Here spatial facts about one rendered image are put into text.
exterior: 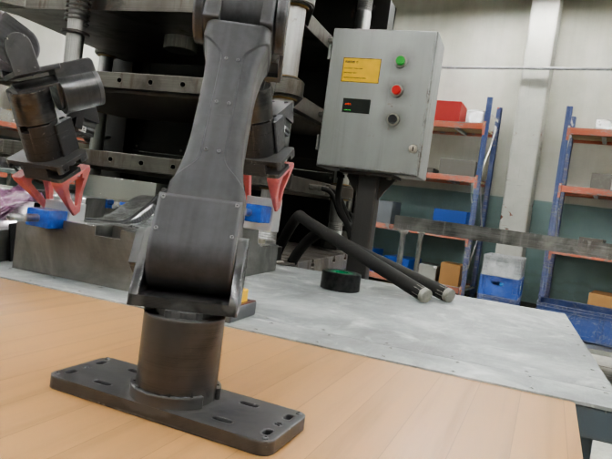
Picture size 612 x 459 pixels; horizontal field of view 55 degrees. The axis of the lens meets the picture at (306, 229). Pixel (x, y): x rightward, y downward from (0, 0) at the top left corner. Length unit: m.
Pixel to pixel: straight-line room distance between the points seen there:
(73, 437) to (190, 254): 0.15
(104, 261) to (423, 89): 1.03
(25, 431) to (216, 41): 0.36
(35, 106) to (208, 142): 0.46
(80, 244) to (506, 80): 6.96
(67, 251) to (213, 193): 0.54
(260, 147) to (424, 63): 0.87
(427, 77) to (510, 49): 6.08
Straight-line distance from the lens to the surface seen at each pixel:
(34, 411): 0.48
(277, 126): 0.91
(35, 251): 1.02
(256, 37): 0.57
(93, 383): 0.50
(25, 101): 0.92
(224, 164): 0.49
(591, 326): 4.41
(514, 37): 7.77
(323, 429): 0.48
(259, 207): 0.91
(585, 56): 7.60
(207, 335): 0.45
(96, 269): 0.95
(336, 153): 1.69
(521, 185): 7.10
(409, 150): 1.64
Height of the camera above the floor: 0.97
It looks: 3 degrees down
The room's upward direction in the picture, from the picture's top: 7 degrees clockwise
